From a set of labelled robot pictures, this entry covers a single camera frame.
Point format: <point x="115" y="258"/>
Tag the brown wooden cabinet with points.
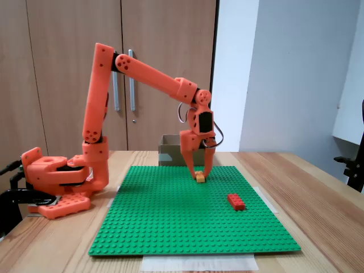
<point x="57" y="42"/>

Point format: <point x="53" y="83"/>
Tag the yellow lego block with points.
<point x="200" y="179"/>

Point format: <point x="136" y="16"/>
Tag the black office chair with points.
<point x="355" y="173"/>

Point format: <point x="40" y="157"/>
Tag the red lego block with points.
<point x="236" y="202"/>

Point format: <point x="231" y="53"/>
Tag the short masking tape strip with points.
<point x="268" y="200"/>
<point x="109" y="203"/>

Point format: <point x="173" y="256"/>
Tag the cardboard box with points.
<point x="176" y="150"/>

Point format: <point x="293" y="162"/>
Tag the wide masking tape strip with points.
<point x="199" y="263"/>

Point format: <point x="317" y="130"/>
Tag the green lego baseplate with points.
<point x="185" y="221"/>

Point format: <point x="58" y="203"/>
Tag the black table clamp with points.
<point x="17" y="194"/>

